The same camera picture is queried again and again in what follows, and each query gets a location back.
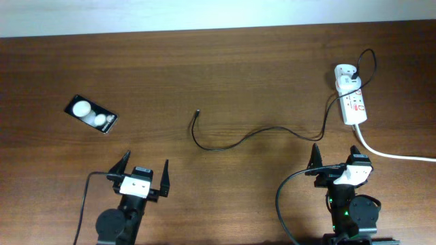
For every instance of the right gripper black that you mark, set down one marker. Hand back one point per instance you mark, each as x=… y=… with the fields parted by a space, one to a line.
x=326 y=177

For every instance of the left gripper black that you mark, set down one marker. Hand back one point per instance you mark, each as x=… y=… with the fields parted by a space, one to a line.
x=152 y=194

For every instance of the black smartphone with white circles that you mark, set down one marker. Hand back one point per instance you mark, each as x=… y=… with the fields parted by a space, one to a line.
x=91 y=114

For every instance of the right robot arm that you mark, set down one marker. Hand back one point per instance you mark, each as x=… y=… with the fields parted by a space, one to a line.
x=354 y=217

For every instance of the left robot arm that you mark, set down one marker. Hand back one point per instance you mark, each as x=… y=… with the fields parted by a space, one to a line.
x=120 y=225

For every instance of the white USB charger adapter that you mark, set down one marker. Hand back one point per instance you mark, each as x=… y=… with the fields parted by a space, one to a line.
x=346 y=83

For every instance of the white power strip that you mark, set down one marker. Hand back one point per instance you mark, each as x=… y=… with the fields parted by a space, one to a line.
x=352 y=103

